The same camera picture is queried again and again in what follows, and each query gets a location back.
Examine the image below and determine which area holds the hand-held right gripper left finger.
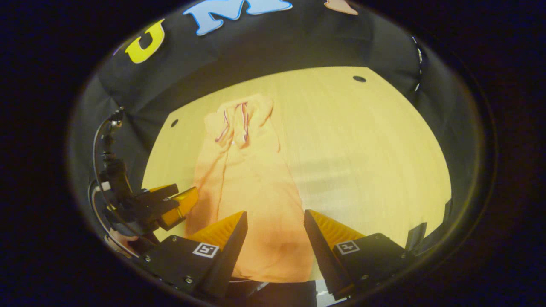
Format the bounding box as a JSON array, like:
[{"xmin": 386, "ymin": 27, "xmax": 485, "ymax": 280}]
[{"xmin": 142, "ymin": 211, "xmax": 249, "ymax": 299}]

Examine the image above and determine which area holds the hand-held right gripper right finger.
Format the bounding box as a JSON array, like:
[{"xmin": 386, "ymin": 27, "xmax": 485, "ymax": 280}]
[{"xmin": 303, "ymin": 209, "xmax": 417, "ymax": 301}]

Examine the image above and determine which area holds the orange T-shirt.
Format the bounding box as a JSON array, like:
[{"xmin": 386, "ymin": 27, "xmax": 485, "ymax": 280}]
[{"xmin": 186, "ymin": 94, "xmax": 316, "ymax": 284}]

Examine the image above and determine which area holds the black backdrop cloth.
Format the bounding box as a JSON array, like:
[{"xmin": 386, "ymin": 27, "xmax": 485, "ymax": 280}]
[{"xmin": 68, "ymin": 0, "xmax": 474, "ymax": 256}]

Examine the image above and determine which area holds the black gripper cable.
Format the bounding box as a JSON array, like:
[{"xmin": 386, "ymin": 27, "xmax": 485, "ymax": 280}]
[{"xmin": 87, "ymin": 113, "xmax": 141, "ymax": 256}]

